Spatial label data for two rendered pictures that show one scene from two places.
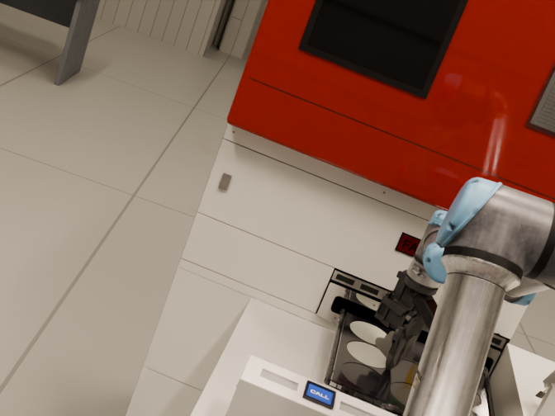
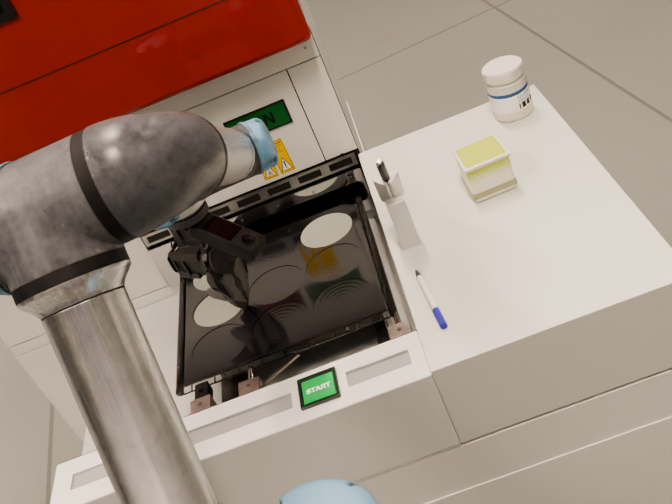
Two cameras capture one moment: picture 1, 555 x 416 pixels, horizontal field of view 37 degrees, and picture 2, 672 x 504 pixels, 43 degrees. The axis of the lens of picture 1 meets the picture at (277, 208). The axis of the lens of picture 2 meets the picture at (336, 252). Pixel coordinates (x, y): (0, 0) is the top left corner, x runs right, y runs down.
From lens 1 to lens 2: 72 cm
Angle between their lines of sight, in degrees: 15
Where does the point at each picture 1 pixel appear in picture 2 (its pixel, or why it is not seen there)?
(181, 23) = not seen: outside the picture
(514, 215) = (27, 208)
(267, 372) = (80, 474)
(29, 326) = (38, 434)
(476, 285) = (63, 323)
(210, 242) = (13, 314)
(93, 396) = not seen: hidden behind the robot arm
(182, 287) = (39, 368)
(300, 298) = (141, 286)
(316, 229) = not seen: hidden behind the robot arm
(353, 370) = (207, 346)
